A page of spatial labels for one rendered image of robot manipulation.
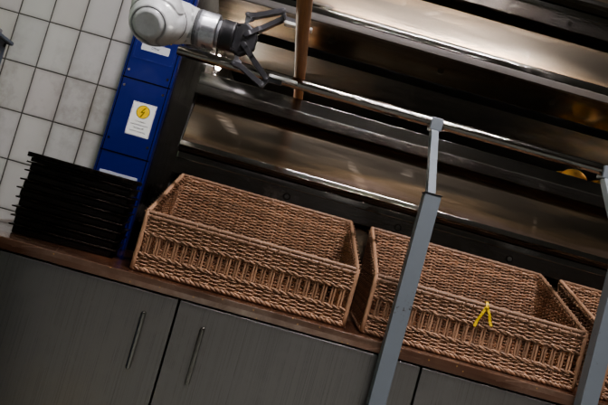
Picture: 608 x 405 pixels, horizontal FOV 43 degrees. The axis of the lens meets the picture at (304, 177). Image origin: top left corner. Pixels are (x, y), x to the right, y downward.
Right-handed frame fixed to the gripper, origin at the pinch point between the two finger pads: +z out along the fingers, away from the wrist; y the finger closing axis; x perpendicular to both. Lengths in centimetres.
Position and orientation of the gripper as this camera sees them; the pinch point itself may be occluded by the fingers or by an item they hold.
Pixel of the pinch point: (299, 56)
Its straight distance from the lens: 188.6
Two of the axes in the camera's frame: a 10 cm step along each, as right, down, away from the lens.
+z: 9.6, 2.7, 0.0
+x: 0.2, -0.6, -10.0
